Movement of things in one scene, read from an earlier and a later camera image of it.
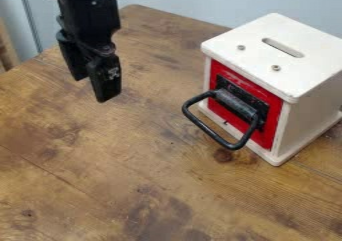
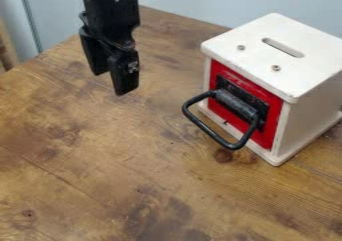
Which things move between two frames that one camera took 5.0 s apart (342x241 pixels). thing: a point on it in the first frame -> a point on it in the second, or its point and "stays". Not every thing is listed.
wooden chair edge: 8,55 stays
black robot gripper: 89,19 -> 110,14
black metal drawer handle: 241,98 stays
